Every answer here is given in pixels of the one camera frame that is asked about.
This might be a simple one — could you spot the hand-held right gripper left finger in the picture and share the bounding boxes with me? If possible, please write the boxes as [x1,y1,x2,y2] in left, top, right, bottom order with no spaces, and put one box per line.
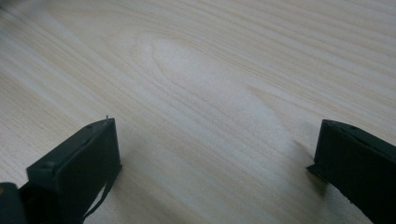
[19,117,123,224]

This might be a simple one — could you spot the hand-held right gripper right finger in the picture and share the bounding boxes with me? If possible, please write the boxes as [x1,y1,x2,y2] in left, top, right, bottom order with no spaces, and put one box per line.
[306,119,396,224]

